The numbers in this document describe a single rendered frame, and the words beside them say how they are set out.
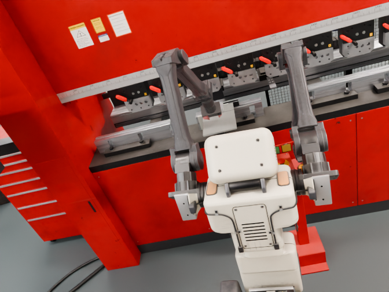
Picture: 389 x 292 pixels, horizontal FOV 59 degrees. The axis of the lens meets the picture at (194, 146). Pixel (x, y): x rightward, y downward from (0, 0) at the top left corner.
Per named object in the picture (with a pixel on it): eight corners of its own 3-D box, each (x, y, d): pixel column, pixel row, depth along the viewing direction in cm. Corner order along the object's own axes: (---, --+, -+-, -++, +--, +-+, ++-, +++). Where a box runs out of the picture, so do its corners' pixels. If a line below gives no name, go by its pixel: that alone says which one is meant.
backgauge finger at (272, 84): (263, 92, 198) (261, 85, 195) (257, 74, 219) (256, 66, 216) (284, 87, 195) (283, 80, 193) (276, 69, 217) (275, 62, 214)
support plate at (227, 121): (203, 137, 178) (202, 135, 178) (202, 111, 199) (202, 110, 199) (237, 128, 175) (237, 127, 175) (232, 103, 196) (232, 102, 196)
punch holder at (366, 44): (344, 58, 177) (342, 28, 168) (338, 53, 184) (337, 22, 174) (374, 51, 174) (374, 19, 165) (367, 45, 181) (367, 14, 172)
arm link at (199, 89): (155, 66, 125) (182, 59, 121) (154, 52, 126) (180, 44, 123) (194, 102, 164) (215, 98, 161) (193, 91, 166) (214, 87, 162)
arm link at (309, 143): (303, 159, 108) (321, 156, 106) (297, 128, 111) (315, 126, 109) (303, 164, 116) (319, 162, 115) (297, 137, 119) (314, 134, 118)
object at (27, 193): (47, 247, 293) (-29, 159, 237) (65, 204, 334) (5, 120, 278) (100, 237, 284) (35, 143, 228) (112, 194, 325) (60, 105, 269)
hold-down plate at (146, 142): (105, 157, 212) (103, 154, 210) (107, 152, 216) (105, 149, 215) (150, 147, 207) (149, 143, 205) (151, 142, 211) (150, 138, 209)
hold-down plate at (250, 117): (205, 134, 201) (203, 130, 199) (205, 129, 205) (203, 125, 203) (255, 122, 196) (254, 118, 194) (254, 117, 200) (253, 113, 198)
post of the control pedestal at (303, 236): (300, 245, 211) (289, 182, 181) (297, 237, 216) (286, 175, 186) (309, 243, 210) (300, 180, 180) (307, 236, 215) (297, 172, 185)
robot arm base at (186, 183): (167, 197, 116) (201, 192, 113) (165, 174, 118) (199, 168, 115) (176, 200, 124) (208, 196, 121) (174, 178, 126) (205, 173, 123)
